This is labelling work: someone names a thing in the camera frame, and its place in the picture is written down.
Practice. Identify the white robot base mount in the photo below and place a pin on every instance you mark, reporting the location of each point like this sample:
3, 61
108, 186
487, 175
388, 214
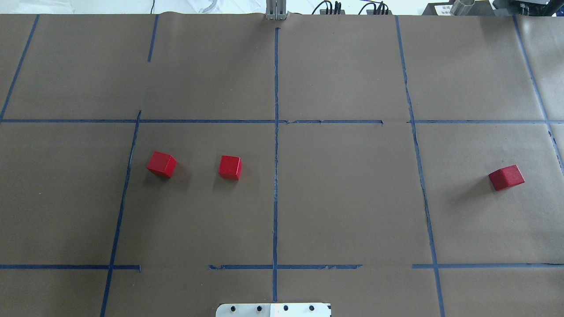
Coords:
296, 309

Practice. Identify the aluminium frame post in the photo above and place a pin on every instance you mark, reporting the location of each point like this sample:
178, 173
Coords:
276, 10

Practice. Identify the black cable connector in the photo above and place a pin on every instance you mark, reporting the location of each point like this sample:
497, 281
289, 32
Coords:
329, 7
373, 7

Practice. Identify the silver metal cup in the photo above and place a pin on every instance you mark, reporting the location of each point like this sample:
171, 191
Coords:
461, 7

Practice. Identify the black cable connector right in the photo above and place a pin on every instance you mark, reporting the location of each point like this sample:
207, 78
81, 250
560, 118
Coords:
373, 7

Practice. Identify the black cable connector left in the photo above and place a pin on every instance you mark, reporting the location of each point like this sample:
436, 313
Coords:
329, 7

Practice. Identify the red cube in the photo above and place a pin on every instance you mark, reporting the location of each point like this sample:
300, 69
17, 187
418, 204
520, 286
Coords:
230, 167
505, 178
162, 164

